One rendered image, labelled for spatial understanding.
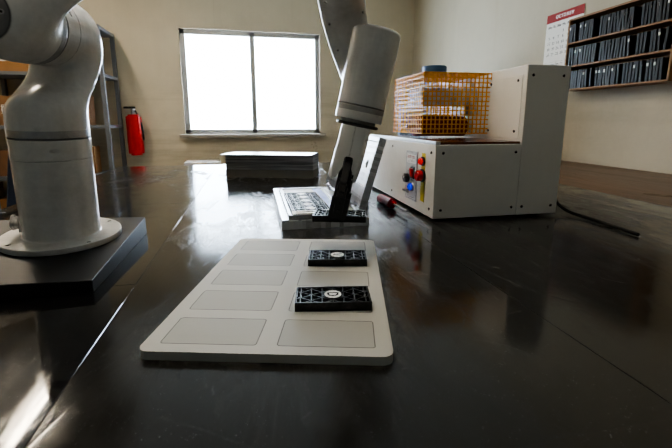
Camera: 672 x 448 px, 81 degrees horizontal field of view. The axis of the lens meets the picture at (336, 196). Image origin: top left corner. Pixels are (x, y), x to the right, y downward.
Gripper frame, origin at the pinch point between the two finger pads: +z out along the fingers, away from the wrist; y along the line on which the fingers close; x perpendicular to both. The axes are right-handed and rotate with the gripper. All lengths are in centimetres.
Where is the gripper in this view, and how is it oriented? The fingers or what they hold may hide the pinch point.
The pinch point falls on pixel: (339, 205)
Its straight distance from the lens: 73.4
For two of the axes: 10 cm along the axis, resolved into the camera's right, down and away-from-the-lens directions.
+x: 9.7, 2.2, -0.5
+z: -2.0, 9.6, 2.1
